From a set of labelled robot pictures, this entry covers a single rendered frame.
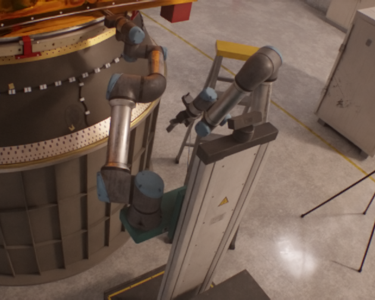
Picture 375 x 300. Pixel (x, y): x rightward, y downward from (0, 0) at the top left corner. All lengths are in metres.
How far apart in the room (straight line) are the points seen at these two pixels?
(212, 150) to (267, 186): 2.62
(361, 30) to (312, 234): 2.20
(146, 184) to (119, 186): 0.10
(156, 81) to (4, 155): 0.90
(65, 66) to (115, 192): 0.84
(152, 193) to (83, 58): 0.94
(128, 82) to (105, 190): 0.45
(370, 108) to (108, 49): 3.17
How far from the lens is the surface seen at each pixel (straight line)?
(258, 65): 1.60
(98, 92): 2.21
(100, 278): 3.01
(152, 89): 1.65
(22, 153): 2.11
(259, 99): 1.78
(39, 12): 2.02
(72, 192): 2.42
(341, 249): 3.77
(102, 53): 2.24
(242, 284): 2.16
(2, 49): 1.98
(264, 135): 1.46
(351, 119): 4.77
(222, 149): 1.34
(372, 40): 4.44
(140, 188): 1.50
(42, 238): 2.68
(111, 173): 1.53
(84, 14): 2.15
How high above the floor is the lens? 2.64
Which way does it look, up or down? 41 degrees down
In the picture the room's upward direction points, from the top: 12 degrees clockwise
